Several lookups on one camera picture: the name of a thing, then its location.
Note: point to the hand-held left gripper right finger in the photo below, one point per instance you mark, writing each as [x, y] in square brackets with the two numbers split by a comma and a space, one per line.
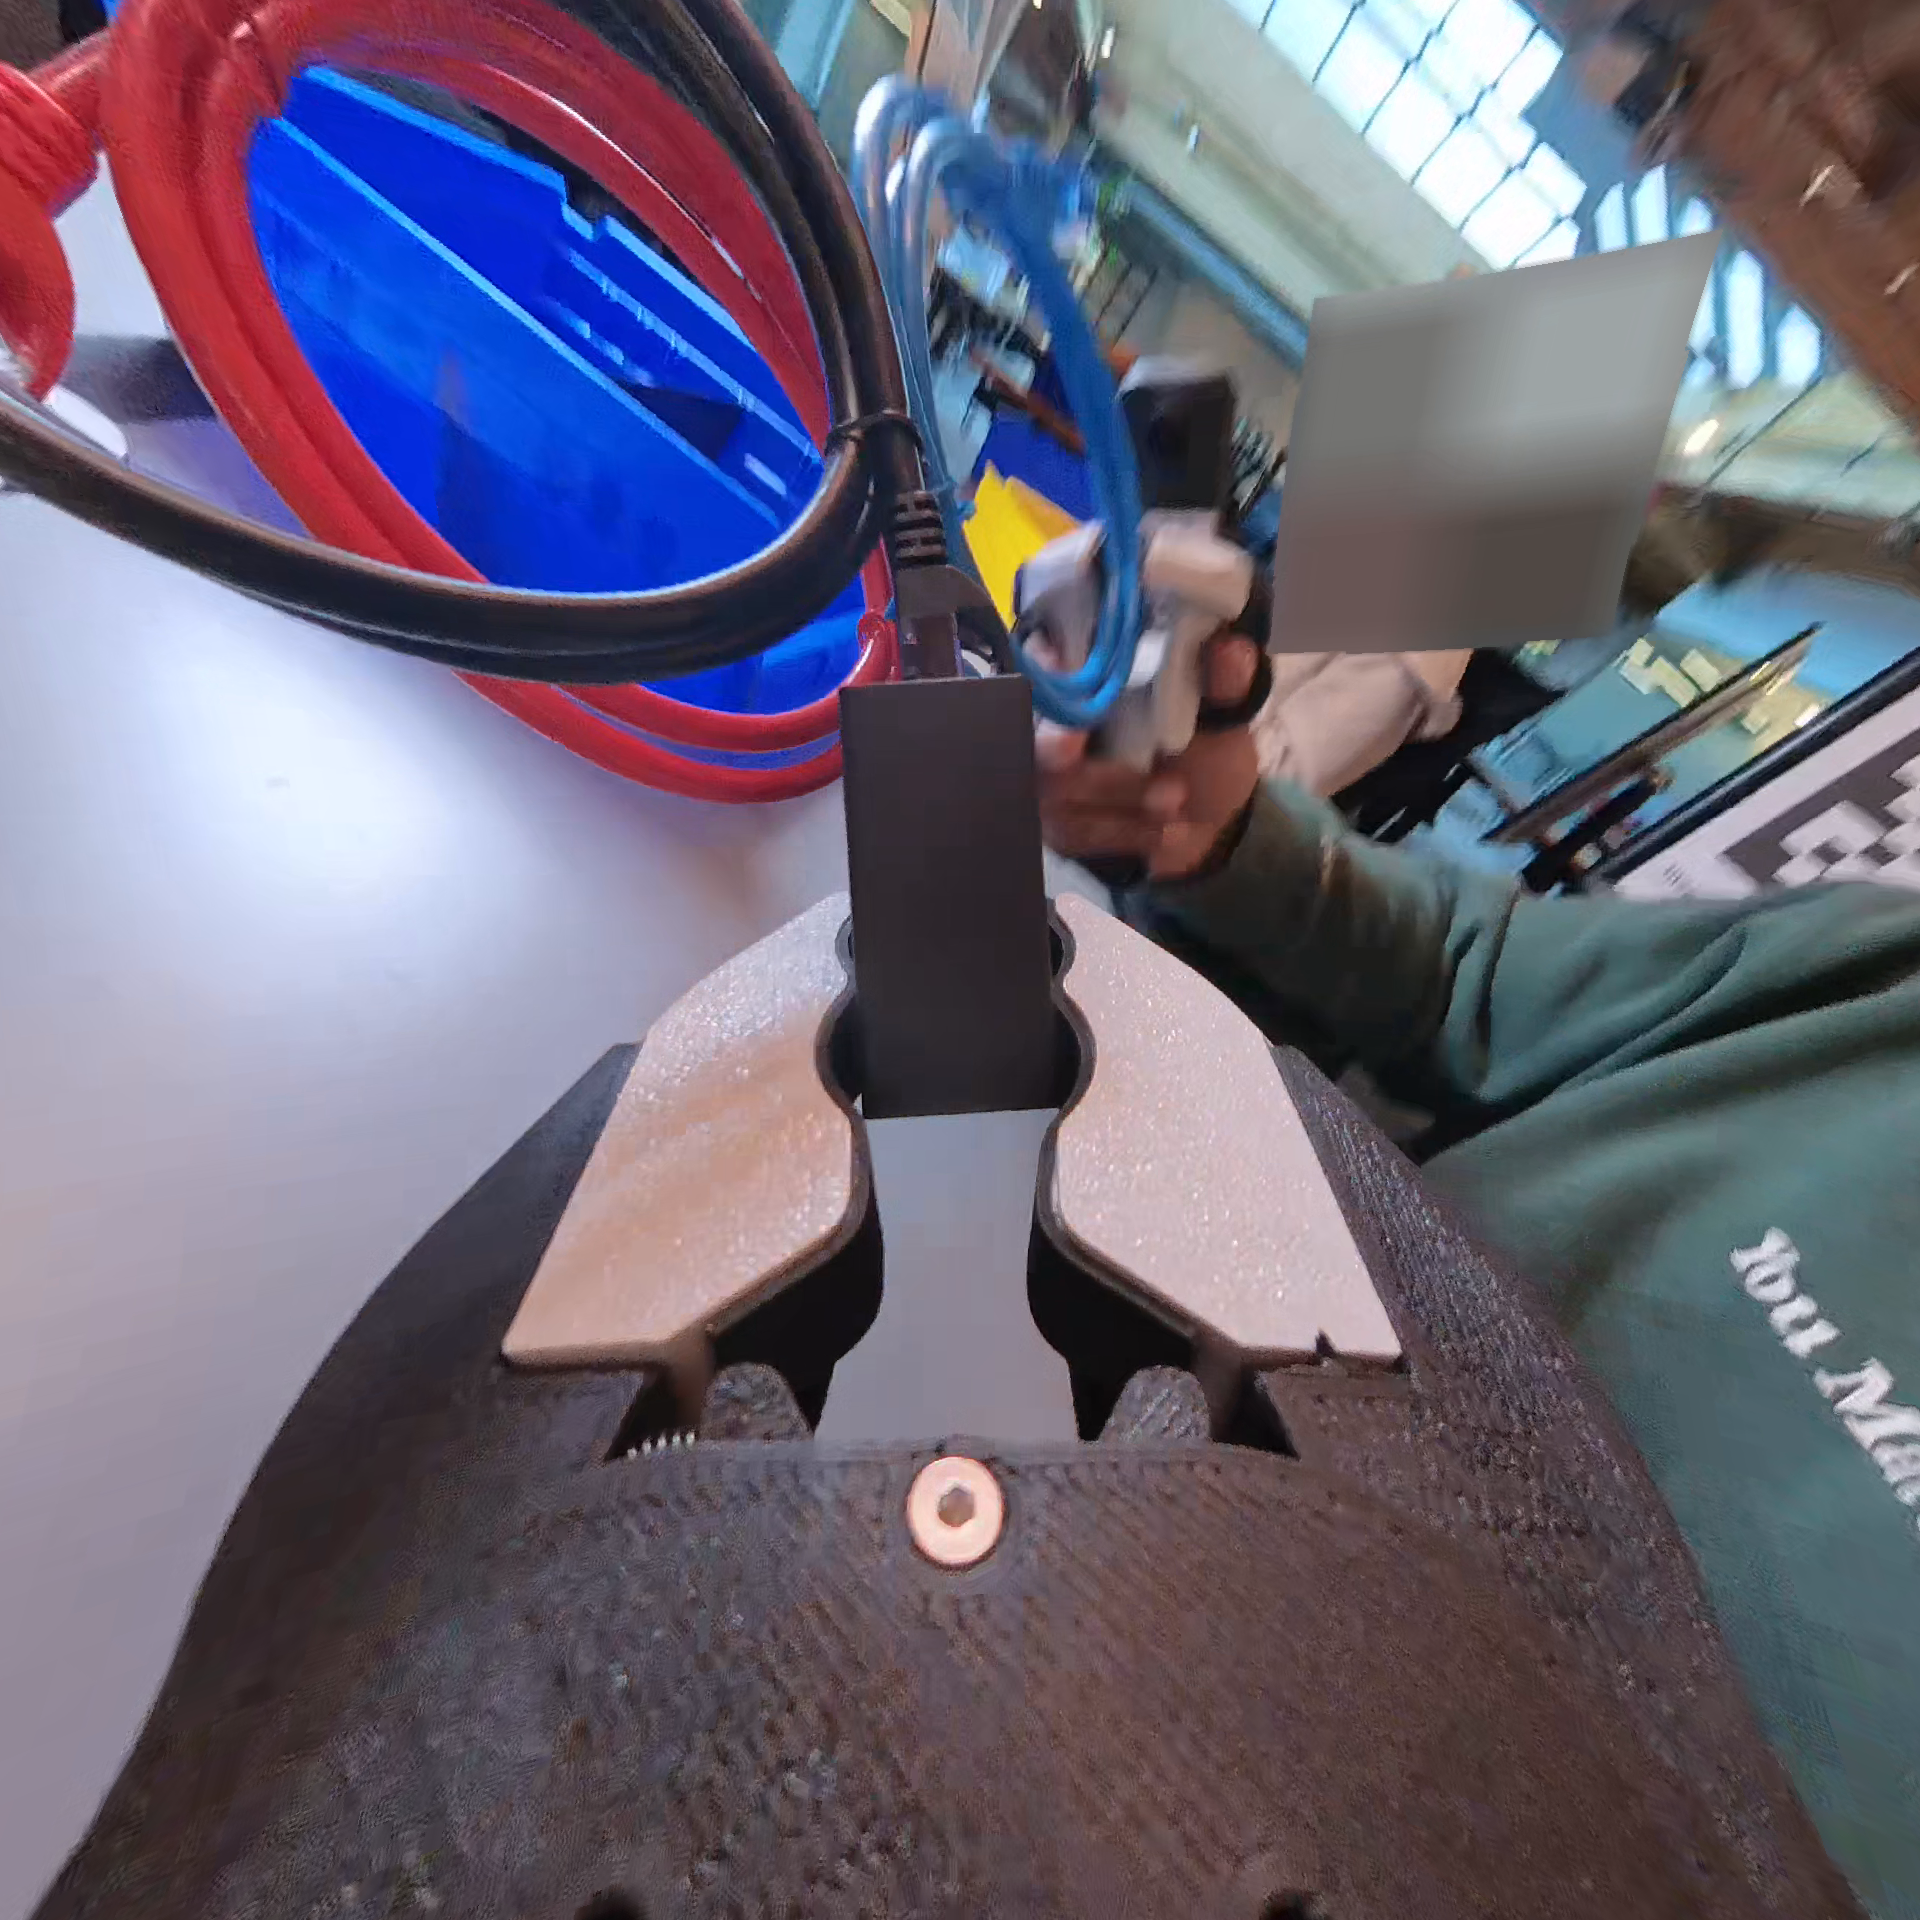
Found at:
[1202, 1155]

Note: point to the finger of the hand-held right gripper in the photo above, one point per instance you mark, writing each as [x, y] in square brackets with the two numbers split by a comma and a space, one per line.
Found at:
[1066, 578]
[1195, 569]

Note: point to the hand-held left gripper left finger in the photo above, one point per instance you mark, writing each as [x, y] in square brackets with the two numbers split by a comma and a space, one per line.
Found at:
[706, 1141]

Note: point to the black ethernet port adapter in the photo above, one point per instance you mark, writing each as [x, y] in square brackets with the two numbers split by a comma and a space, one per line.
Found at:
[945, 901]

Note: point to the person's right forearm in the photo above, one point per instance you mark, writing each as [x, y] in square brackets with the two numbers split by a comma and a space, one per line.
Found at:
[1335, 930]

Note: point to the person's right hand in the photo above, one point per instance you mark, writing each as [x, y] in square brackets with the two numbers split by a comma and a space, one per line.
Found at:
[1155, 809]

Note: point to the yellow plastic bin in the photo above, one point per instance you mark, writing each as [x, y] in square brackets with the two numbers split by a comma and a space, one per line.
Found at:
[1004, 523]

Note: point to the person's green sweatshirt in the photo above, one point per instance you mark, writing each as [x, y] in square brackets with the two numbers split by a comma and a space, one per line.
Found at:
[1652, 1276]

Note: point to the black framed panel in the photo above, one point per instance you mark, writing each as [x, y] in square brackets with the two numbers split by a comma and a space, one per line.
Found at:
[1652, 751]

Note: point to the large blue plastic bin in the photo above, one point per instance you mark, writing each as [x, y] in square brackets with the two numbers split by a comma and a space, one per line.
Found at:
[495, 375]

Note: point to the framed checkered tag sign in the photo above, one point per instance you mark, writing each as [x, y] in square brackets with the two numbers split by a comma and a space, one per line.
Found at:
[1845, 809]

